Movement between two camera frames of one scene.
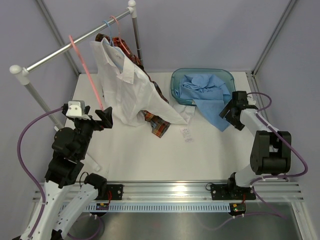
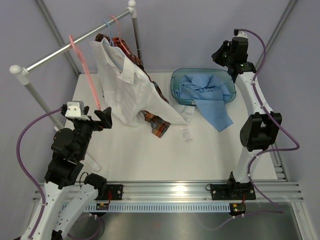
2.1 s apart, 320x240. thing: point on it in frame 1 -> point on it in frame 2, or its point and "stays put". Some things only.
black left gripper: x=105 y=116 stays put
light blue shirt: x=209 y=95 stays put
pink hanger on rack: x=118 y=32 stays put
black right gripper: x=238 y=126 -> x=217 y=56
